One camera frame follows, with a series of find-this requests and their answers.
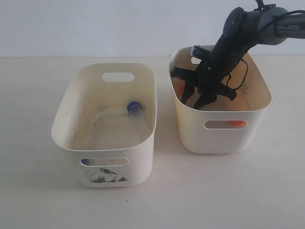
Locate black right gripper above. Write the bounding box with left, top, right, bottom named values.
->
left=170, top=35, right=236, bottom=110

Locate orange-capped clear tube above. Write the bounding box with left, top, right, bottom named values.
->
left=229, top=120, right=247, bottom=126
left=177, top=85, right=185, bottom=100

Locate blue-capped clear tube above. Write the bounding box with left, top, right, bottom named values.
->
left=81, top=158, right=90, bottom=166
left=127, top=101, right=144, bottom=119

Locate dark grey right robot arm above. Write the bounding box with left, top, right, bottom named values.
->
left=170, top=0, right=305, bottom=110

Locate cream plastic bin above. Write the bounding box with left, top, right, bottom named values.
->
left=170, top=53, right=272, bottom=154
left=51, top=63, right=157, bottom=188

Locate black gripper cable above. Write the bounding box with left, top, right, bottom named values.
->
left=225, top=59, right=249, bottom=91

